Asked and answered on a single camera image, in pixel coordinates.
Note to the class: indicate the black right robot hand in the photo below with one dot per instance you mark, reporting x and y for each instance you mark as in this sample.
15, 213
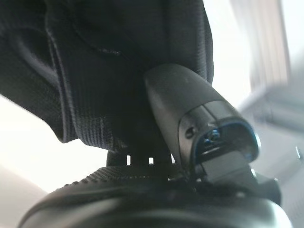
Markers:
166, 204

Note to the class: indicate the black garment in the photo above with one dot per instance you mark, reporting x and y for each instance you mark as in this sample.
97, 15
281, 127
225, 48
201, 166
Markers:
95, 71

